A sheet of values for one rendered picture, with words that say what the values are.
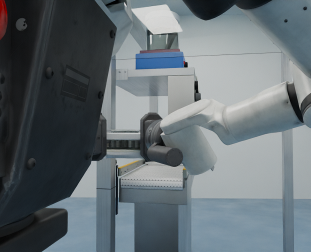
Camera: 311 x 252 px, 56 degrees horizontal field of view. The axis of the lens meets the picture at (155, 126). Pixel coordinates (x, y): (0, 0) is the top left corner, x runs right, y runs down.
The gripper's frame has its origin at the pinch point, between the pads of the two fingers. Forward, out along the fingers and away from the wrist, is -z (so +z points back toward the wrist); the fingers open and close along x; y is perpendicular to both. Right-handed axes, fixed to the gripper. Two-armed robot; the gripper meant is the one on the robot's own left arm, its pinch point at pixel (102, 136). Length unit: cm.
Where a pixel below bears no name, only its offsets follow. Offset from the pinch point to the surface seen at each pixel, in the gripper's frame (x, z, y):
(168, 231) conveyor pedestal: 43, -53, 4
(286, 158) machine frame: 20, -152, 64
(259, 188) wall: 94, -411, 55
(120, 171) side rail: 15.7, -38.7, -12.3
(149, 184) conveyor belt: 20.8, -39.9, -0.2
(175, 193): 25, -44, 10
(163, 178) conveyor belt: 18.4, -41.9, 5.1
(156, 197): 26, -43, 2
